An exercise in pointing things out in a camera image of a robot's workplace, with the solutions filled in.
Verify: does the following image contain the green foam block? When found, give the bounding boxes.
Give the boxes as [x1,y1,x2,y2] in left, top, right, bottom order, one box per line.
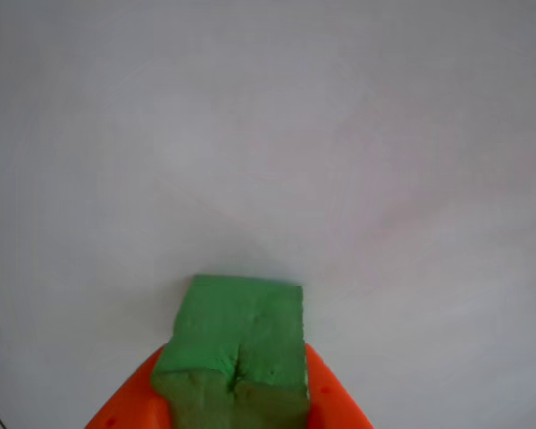
[149,273,312,429]

